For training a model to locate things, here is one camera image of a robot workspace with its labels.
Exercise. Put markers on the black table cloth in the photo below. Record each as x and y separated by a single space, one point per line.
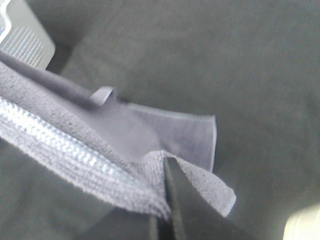
254 65

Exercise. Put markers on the grey-blue microfibre towel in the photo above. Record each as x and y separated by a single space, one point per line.
111 150

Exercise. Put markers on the grey perforated laundry basket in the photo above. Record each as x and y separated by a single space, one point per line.
23 36

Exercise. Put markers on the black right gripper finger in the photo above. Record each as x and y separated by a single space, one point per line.
192 218

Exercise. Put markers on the white storage box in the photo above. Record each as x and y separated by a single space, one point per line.
303 224

